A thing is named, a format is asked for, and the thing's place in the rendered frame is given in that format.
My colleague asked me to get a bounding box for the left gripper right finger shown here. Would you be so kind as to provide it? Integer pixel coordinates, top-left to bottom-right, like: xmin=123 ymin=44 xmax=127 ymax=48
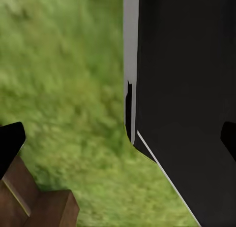
xmin=220 ymin=121 xmax=236 ymax=161

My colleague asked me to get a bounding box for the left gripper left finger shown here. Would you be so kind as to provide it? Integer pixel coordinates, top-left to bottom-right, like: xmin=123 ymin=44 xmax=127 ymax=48
xmin=0 ymin=122 xmax=26 ymax=181

